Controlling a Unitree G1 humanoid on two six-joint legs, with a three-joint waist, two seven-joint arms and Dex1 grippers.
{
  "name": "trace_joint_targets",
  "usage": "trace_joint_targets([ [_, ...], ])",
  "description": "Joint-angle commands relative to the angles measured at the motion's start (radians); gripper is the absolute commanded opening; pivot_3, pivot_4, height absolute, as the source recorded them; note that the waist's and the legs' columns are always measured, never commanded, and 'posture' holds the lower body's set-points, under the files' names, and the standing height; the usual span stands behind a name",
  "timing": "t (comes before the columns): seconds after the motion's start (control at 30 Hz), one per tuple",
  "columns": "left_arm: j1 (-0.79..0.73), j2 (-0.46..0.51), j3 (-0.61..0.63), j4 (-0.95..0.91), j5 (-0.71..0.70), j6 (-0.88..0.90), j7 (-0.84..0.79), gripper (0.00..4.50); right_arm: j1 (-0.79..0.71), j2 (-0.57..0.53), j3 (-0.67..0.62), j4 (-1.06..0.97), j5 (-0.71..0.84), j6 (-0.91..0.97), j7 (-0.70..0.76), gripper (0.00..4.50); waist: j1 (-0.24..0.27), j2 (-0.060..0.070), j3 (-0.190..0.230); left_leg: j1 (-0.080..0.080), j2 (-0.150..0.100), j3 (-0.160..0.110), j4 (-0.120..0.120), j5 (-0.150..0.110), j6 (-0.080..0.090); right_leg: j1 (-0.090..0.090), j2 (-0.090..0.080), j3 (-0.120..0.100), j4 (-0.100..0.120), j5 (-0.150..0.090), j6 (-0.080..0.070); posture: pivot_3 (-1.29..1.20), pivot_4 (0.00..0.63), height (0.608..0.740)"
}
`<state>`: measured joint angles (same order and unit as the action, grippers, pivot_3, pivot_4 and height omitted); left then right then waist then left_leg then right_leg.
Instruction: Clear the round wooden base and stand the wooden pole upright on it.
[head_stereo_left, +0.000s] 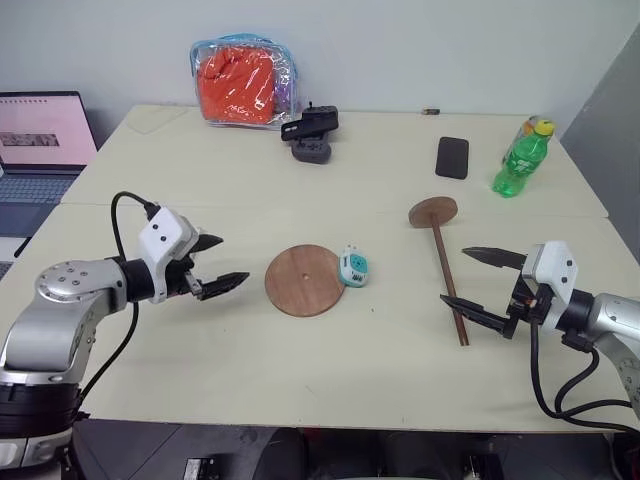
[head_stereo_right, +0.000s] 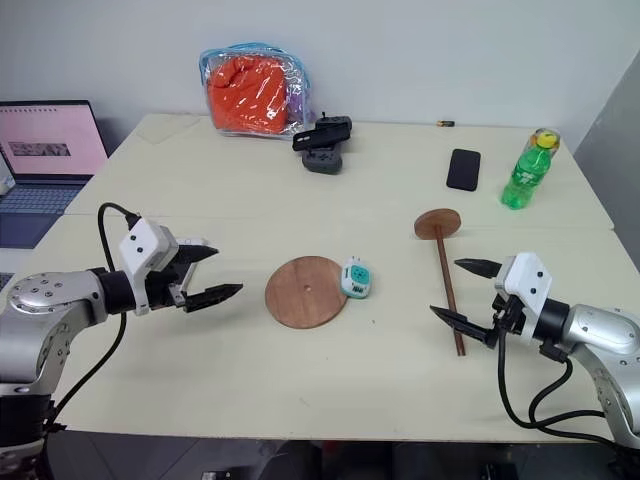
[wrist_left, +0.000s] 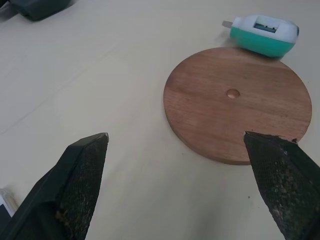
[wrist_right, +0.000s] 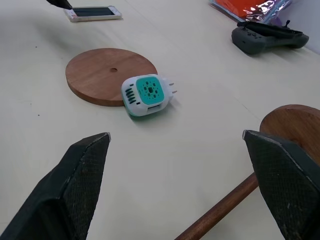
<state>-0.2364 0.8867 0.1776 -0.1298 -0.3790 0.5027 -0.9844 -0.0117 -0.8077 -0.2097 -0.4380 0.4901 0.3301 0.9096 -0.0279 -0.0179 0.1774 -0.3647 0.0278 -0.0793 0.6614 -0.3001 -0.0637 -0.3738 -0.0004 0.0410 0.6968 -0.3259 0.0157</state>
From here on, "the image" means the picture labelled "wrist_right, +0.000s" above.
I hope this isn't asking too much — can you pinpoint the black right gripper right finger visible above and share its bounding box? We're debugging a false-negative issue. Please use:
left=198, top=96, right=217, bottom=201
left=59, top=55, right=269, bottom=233
left=242, top=129, right=320, bottom=240

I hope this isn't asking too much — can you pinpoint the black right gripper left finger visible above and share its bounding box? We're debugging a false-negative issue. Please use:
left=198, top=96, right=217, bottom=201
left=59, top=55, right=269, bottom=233
left=0, top=132, right=111, bottom=240

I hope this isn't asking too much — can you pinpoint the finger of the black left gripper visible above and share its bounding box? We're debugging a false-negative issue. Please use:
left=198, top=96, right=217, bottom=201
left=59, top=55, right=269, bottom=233
left=46, top=0, right=74, bottom=11

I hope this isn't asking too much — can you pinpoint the wooden stand with rod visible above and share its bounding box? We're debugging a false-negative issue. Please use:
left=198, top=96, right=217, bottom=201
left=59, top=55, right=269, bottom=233
left=174, top=104, right=320, bottom=240

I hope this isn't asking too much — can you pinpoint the round wooden disc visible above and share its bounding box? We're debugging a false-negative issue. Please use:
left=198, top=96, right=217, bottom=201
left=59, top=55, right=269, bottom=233
left=65, top=47, right=159, bottom=108

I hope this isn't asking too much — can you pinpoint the white smartphone in clear case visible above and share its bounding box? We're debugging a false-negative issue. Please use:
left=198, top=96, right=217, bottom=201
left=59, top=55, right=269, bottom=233
left=63, top=6, right=123, bottom=23

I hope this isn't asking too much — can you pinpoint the white and teal plug adapter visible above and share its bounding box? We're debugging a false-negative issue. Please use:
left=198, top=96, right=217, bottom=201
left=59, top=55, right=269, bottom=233
left=121, top=73, right=179, bottom=117

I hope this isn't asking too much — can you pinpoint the dark grey handheld controller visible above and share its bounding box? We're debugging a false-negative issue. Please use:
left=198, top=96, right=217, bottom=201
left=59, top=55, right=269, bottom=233
left=231, top=19, right=310, bottom=56

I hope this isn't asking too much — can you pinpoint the orange item in clear bag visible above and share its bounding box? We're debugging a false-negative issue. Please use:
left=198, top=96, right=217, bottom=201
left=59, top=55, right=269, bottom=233
left=208, top=0, right=293, bottom=24

